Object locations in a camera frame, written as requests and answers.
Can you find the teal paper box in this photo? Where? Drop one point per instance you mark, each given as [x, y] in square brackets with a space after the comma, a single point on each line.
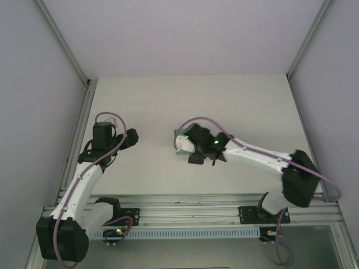
[181, 130]

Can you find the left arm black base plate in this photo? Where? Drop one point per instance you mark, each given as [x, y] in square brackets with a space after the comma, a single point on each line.
[134, 210]

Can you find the aluminium frame post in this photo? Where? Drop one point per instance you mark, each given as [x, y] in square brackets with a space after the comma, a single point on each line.
[308, 36]
[64, 45]

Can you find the aluminium table side rail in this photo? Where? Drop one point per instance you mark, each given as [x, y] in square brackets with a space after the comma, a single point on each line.
[305, 126]
[81, 117]

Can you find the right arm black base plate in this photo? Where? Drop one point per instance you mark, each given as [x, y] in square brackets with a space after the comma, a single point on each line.
[246, 214]

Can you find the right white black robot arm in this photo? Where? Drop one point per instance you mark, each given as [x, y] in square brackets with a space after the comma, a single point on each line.
[252, 157]

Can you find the aluminium table edge rails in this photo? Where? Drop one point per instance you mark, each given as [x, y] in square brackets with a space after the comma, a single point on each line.
[182, 210]

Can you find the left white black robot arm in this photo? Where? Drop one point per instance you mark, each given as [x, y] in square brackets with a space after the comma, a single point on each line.
[75, 190]

